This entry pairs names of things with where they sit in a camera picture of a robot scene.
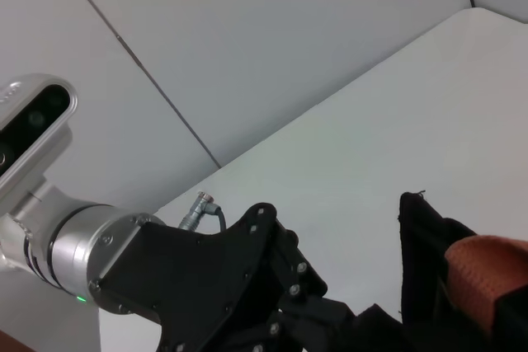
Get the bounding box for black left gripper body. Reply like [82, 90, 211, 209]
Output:
[88, 202, 284, 352]

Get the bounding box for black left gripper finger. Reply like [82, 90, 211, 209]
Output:
[270, 219, 364, 328]
[243, 306, 356, 352]

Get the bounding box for black food bag brown handles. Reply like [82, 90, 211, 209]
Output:
[354, 190, 528, 352]

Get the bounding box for left gripper cable silver plug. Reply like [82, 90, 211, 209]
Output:
[177, 190, 227, 232]

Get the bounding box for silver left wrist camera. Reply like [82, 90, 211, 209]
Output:
[0, 73, 79, 204]

